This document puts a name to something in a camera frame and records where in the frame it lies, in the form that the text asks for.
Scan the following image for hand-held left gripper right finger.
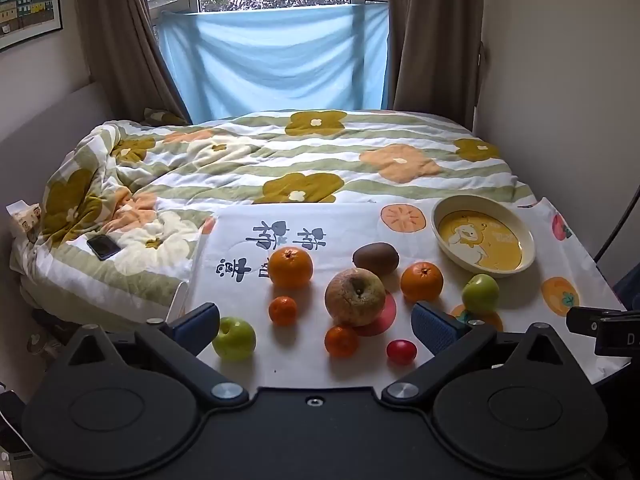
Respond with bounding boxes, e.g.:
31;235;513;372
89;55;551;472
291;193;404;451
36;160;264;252
382;301;576;409

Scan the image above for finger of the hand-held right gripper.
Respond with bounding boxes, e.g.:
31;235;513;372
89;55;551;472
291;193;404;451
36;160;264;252
566;306;601;333

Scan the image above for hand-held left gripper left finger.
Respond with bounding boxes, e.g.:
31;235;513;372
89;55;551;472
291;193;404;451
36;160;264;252
60;303;249;409

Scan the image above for green apple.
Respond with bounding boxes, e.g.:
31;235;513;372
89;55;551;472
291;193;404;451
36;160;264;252
212;316;257;362
461;273;501;316

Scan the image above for red cherry tomato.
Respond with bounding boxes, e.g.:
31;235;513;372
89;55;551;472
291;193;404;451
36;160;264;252
386;339;418;365

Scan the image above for yellow cartoon print bowl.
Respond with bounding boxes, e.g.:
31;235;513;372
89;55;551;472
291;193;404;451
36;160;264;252
431;195;537;278

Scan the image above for wrinkled brown apple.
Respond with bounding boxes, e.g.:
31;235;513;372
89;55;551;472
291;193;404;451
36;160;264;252
324;267;387;328

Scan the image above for small mandarin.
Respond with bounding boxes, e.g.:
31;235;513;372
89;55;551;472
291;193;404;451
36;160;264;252
268;296;298;326
324;325;359;359

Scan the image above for large orange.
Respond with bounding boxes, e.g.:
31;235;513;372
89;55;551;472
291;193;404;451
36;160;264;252
400;261;445;303
268;246;314;290

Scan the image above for brown kiwi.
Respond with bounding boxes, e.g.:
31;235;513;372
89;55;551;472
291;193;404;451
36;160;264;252
352;242;400;276

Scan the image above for black smartphone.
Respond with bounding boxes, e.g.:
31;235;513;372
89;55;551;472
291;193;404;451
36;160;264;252
86;234;122;261

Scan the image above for white persimmon print tablecloth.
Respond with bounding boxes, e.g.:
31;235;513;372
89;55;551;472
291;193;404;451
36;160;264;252
187;195;628;391

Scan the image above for floral striped blanket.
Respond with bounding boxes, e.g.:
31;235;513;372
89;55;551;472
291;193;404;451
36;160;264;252
10;109;536;333

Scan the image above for patterned pillow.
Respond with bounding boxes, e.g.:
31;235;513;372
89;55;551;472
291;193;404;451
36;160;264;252
140;107;188;126

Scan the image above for light blue hanging cloth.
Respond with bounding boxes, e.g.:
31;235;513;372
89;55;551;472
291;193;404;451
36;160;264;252
157;2;391;123

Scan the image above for brown curtain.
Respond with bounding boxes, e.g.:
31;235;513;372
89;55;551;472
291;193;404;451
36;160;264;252
75;0;193;126
387;0;485;131

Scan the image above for black cable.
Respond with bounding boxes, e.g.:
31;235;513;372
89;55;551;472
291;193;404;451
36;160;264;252
592;180;640;263

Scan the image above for thin wall cable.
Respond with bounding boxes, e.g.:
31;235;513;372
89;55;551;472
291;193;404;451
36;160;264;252
477;40;488;111

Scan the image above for framed wall picture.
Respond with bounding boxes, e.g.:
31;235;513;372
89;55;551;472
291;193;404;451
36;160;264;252
0;0;65;53

